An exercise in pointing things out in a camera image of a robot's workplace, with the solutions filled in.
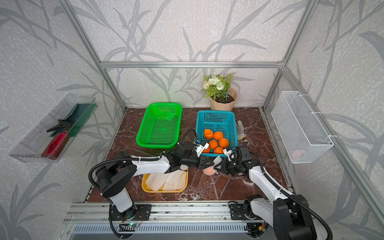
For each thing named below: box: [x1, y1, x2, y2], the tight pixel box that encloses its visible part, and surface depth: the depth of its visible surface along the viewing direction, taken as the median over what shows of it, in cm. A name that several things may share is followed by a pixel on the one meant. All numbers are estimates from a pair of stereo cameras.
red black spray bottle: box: [41, 119, 73, 160], surface depth 61 cm
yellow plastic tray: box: [141, 169, 189, 193], surface depth 80 cm
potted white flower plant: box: [201, 73, 237, 111], surface depth 98 cm
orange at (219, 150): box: [214, 146, 224, 154], surface depth 91 cm
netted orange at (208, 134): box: [204, 129, 214, 140], surface depth 101 cm
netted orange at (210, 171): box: [203, 166, 219, 176], surface depth 81 cm
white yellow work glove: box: [236, 120, 247, 141], surface depth 109 cm
